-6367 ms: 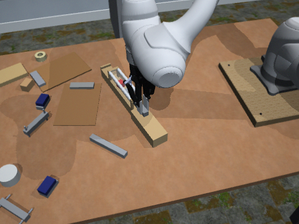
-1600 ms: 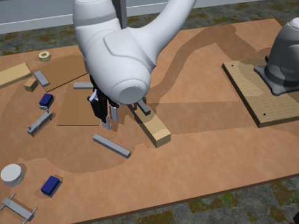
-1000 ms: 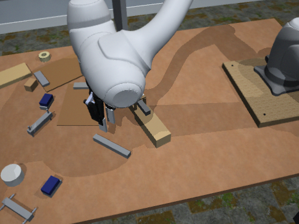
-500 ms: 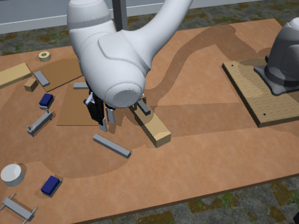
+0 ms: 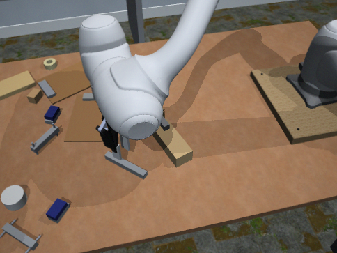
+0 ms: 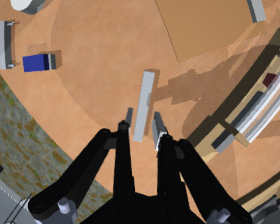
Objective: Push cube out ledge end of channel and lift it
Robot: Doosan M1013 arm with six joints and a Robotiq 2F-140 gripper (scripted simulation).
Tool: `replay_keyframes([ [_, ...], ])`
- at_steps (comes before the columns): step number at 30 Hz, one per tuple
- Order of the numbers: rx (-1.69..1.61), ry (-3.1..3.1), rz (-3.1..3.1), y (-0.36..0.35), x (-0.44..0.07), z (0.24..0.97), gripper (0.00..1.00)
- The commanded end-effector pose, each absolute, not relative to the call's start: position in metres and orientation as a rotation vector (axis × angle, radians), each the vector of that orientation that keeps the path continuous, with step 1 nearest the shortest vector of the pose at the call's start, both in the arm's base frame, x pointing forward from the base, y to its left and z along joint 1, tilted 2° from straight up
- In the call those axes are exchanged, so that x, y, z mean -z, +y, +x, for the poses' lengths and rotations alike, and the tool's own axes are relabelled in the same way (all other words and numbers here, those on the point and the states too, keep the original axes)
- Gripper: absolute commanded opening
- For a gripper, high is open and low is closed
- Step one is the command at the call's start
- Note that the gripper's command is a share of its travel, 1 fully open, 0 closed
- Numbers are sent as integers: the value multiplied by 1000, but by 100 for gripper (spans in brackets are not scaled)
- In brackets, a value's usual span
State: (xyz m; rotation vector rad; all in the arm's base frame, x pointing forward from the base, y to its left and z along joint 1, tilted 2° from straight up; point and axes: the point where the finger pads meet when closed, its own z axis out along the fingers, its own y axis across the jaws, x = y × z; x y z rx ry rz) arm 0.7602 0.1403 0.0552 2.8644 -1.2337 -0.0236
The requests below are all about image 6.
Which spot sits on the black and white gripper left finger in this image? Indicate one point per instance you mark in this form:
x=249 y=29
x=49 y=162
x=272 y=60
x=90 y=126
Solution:
x=58 y=203

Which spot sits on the grey cylinder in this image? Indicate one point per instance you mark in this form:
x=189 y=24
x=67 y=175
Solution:
x=30 y=7

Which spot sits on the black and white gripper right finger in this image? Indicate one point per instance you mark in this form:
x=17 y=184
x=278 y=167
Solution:
x=205 y=189

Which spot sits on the brown clipboard with grey clip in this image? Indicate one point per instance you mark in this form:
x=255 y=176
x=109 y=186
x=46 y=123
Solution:
x=196 y=27

